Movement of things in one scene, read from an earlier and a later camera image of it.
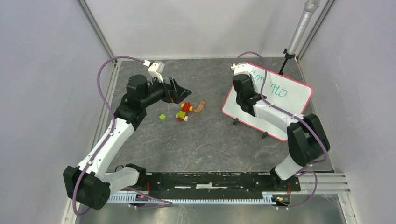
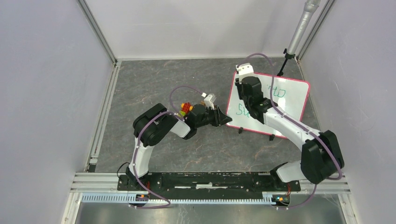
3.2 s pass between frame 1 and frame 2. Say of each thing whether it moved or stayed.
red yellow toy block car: stayed
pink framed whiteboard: stayed
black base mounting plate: stayed
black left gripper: moved
